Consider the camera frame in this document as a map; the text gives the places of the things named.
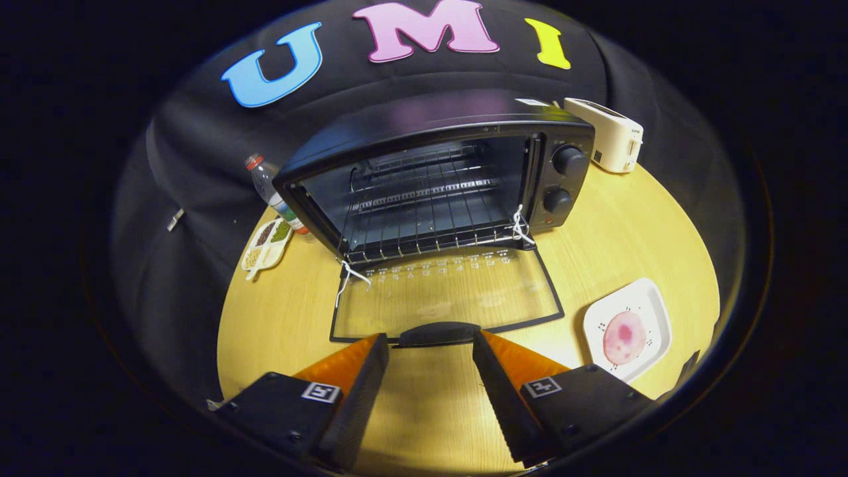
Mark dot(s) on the black toaster oven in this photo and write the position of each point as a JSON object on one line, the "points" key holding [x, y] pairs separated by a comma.
{"points": [[430, 112]]}

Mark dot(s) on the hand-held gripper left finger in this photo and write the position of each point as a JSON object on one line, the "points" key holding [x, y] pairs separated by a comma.
{"points": [[361, 391]]}

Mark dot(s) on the white cloth clip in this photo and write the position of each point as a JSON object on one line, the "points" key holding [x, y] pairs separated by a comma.
{"points": [[175, 219]]}

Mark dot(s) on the black backdrop cloth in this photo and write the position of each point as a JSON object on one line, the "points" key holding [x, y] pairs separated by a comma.
{"points": [[185, 165]]}

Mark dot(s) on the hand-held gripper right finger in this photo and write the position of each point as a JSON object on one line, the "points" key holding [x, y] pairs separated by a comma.
{"points": [[500, 397]]}

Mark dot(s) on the clear plastic water bottle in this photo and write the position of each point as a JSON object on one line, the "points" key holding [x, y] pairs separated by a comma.
{"points": [[268, 185]]}

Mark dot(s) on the divided white snack dish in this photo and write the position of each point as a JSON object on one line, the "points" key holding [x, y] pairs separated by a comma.
{"points": [[265, 255]]}

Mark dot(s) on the white bread toaster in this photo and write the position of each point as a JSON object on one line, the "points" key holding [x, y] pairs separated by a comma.
{"points": [[609, 136]]}

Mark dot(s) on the white square plate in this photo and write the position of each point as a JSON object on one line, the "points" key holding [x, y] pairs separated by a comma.
{"points": [[652, 311]]}

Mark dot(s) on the pink ham slice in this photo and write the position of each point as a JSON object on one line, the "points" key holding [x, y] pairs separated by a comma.
{"points": [[625, 338]]}

